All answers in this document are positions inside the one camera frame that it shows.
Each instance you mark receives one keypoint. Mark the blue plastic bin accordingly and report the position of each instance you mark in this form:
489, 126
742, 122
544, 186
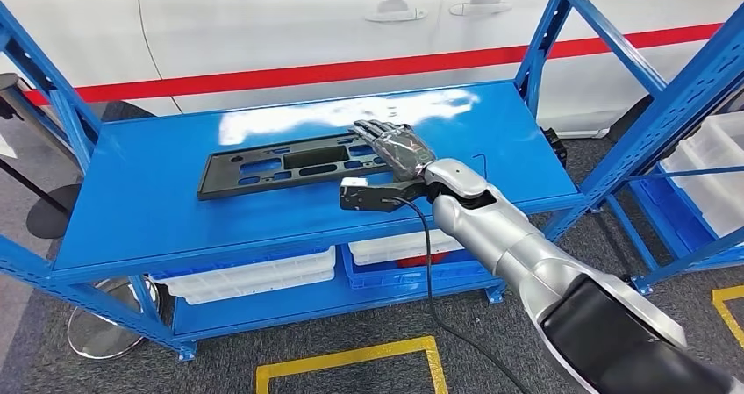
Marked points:
418, 275
662, 211
232, 262

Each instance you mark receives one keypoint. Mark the black plastic plate frame part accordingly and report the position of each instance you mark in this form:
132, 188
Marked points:
212, 176

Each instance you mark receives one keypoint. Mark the red item in bin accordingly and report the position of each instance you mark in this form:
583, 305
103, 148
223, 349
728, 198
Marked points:
424, 260

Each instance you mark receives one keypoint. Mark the black ribbed object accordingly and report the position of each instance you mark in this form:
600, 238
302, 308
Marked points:
555, 147

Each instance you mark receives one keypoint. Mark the chrome base stanchion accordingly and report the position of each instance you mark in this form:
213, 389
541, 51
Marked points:
104, 339

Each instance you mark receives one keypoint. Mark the white car with red stripe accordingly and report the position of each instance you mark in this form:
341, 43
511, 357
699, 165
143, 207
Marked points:
261, 31

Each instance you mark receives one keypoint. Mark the yellow floor tape square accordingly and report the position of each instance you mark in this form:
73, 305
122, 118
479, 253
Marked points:
726, 293
349, 356

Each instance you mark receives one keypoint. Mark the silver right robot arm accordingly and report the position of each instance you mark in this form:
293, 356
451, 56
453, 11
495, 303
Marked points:
494, 228

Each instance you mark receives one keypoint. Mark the blue metal shelf rack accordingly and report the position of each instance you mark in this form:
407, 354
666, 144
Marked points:
632, 234
290, 234

